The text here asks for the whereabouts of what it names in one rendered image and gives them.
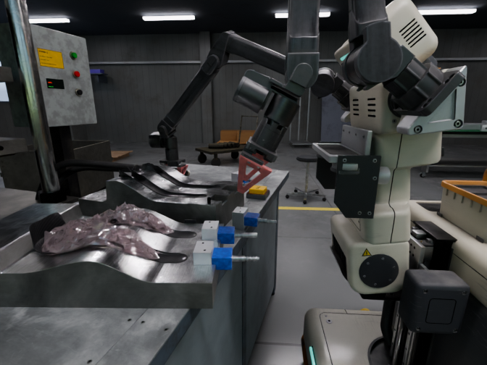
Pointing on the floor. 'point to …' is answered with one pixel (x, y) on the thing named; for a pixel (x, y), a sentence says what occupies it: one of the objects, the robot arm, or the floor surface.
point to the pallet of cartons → (235, 135)
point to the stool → (306, 179)
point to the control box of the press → (54, 89)
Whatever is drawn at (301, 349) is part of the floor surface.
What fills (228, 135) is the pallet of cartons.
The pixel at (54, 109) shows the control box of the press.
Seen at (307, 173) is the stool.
